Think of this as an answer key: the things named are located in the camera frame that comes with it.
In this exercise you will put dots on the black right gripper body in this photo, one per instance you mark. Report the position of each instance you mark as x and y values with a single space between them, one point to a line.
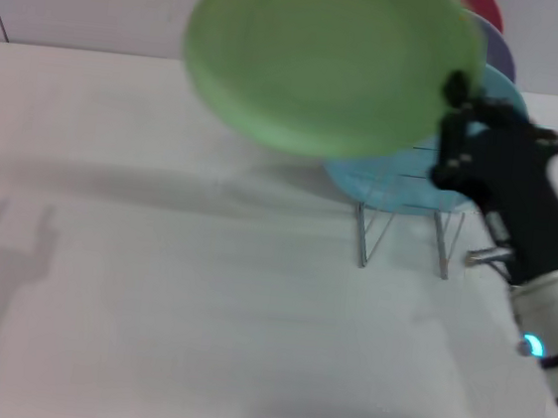
524 205

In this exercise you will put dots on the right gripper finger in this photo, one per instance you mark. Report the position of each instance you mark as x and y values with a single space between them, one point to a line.
454 132
503 115

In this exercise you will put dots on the green round plate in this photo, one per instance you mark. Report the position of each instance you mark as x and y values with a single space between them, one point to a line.
324 59

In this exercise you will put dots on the purple round plate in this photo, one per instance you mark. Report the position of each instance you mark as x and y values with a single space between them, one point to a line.
500 47

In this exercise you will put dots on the teal round plate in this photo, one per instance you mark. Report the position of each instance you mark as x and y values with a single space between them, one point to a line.
361 183

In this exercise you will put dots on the red round plate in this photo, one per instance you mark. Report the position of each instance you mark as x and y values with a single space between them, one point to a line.
482 3

